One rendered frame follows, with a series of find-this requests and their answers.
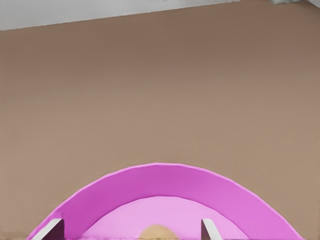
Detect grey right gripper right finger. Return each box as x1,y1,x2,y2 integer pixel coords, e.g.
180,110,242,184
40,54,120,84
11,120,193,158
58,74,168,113
200,218,223,240

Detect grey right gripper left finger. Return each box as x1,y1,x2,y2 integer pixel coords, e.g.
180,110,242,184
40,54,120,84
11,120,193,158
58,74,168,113
32,218,65,240

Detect beige egg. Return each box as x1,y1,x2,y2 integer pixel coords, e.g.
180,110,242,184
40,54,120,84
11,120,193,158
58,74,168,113
138,224,180,239

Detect pink round bowl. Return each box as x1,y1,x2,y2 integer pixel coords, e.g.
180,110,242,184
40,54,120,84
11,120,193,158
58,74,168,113
25,162,304,240

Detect silver frame post foot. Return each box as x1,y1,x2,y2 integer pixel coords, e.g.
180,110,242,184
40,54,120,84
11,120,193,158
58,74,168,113
269,0,298,6

